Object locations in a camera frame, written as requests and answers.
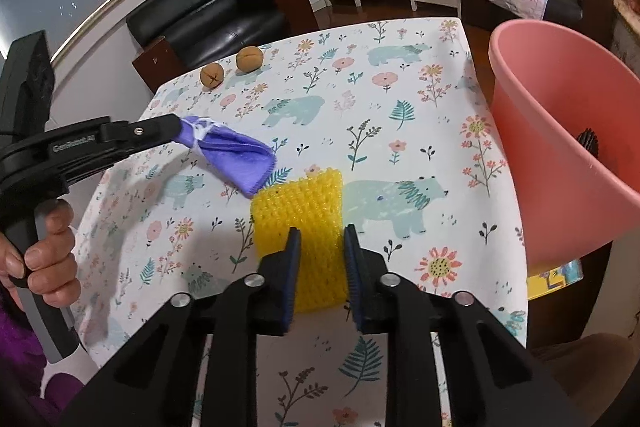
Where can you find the purple cloth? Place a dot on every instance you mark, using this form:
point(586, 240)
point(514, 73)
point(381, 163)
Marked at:
point(235, 157)

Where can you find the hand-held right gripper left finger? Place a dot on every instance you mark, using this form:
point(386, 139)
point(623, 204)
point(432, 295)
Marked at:
point(295, 279)

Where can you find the black ribbed item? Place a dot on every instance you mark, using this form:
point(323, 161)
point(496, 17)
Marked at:
point(587, 140)

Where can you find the pink plastic basin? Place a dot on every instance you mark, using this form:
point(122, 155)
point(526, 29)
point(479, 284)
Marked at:
point(540, 107)

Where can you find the person's left hand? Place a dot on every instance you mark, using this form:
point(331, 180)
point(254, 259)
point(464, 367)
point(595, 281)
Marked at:
point(55, 257)

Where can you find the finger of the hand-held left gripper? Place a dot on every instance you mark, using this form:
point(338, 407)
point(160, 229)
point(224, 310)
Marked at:
point(145, 132)

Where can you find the yellow children's book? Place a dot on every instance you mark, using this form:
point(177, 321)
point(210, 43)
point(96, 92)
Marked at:
point(552, 282)

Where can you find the person's left forearm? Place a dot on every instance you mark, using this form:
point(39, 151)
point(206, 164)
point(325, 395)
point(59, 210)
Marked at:
point(20, 357)

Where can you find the floral bear tablecloth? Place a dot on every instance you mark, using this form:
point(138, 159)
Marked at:
point(400, 157)

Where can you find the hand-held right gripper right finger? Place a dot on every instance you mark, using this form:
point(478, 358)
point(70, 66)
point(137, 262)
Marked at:
point(350, 279)

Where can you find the person's leg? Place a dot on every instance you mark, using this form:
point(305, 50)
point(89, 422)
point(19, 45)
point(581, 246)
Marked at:
point(590, 367)

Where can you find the brown leaf pattern blanket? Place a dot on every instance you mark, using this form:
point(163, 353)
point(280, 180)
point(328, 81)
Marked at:
point(627, 42)

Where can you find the yellow foam net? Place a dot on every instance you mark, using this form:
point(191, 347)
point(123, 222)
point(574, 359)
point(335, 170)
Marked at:
point(310, 207)

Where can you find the brown walnut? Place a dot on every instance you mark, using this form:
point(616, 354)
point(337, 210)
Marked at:
point(211, 75)
point(249, 58)

